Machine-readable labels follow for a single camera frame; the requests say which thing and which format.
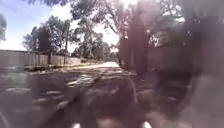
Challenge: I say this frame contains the dark shaded trees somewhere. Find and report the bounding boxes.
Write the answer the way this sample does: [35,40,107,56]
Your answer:
[118,0,224,78]

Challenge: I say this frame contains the concrete kerb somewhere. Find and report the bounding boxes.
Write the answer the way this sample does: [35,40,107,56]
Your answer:
[36,68,111,128]

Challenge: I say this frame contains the grey asphalt road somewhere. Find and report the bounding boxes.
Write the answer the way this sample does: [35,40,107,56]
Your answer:
[0,64,111,128]

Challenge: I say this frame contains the red brick path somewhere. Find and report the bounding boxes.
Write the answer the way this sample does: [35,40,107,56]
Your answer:
[43,66,188,128]

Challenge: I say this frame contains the group of tall trees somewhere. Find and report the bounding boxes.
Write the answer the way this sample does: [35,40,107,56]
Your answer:
[22,14,73,56]

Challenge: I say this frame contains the sunlit trees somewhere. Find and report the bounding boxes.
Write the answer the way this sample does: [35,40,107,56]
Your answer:
[71,0,121,61]

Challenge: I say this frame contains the robot's own part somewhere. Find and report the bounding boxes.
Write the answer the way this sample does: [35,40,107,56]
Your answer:
[71,122,82,128]
[141,120,153,128]

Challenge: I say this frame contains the long grey fence wall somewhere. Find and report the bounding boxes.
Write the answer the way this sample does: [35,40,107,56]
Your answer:
[0,49,83,68]

